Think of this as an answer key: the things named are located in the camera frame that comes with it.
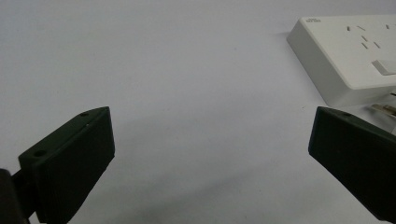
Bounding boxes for white power strip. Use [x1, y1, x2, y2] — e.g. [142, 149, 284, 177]
[286, 14, 396, 108]

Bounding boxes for white plug with metal prongs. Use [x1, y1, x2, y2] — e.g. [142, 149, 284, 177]
[370, 91, 396, 119]

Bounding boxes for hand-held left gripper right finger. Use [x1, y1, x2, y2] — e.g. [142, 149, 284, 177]
[307, 105, 396, 224]

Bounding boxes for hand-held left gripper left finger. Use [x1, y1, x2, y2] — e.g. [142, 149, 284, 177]
[11, 105, 116, 224]

